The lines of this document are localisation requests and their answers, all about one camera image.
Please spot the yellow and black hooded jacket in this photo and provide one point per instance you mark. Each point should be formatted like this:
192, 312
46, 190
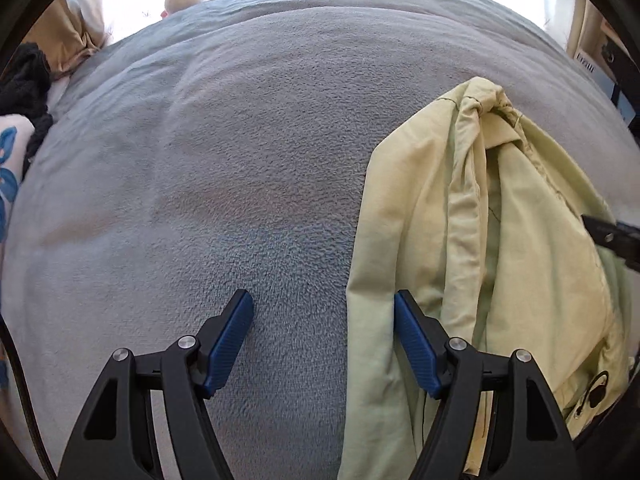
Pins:
525, 210

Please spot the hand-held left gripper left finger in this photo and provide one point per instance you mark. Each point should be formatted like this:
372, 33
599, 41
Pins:
227, 345

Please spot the white and blue cardboard box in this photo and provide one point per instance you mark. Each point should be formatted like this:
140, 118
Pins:
587, 65

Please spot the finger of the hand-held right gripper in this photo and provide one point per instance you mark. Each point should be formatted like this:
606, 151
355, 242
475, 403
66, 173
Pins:
615, 237

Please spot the grey fleece blanket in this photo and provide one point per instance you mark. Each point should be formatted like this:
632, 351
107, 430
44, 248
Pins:
200, 160

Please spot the white quilt with blue flowers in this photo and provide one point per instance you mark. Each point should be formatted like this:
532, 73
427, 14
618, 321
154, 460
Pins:
10, 180

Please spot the black knitted clothing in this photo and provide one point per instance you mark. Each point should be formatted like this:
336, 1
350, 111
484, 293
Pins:
25, 85

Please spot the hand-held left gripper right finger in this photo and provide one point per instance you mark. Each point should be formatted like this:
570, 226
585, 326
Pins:
417, 350

